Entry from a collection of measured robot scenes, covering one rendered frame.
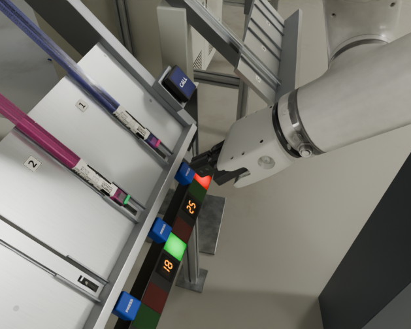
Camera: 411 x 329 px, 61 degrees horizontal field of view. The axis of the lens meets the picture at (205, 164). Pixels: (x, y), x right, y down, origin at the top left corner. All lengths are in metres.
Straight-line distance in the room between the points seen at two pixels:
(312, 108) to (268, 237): 0.96
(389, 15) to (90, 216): 0.41
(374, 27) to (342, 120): 0.12
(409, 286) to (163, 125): 0.52
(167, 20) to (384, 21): 0.45
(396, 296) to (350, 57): 0.50
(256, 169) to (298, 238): 0.92
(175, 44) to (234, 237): 0.76
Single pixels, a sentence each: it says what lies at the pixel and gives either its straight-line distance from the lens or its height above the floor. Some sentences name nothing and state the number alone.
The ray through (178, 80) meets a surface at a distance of 0.57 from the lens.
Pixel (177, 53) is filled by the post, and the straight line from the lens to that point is 0.81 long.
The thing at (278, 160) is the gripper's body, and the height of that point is 0.82.
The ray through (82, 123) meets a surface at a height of 0.82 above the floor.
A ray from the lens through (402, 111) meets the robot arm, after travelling 0.38.
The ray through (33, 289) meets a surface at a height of 0.77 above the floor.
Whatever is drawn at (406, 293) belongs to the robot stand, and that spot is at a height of 0.49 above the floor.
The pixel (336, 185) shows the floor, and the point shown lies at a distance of 1.53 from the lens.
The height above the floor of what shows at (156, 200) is 0.73.
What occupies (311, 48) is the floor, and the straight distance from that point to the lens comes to 2.36.
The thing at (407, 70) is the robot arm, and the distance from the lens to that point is 0.37.
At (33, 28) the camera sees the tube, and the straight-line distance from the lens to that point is 0.51.
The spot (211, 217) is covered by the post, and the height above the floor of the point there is 0.01.
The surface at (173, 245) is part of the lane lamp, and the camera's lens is 0.53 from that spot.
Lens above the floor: 1.12
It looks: 48 degrees down
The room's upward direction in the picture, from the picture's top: straight up
